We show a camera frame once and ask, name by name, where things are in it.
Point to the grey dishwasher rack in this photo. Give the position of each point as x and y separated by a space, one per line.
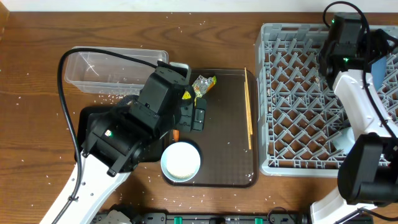
299 115

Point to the dark blue plate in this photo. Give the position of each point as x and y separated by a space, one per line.
378 71

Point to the yellow green snack wrapper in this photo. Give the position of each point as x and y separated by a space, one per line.
199 87

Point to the brown serving tray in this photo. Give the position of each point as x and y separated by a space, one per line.
228 154

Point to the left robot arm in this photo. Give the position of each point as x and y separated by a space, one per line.
118 139

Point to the clear plastic bin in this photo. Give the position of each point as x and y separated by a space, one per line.
106 75

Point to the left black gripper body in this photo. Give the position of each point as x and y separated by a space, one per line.
193 115

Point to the black plastic tray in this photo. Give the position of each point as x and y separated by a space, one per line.
154 152

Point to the light blue cup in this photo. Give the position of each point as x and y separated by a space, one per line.
345 141

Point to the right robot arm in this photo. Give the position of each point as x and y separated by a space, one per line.
367 178

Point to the orange carrot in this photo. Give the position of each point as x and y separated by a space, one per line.
176 135

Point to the light blue rice bowl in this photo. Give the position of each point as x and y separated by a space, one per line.
181 161

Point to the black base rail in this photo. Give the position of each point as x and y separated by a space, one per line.
121 213

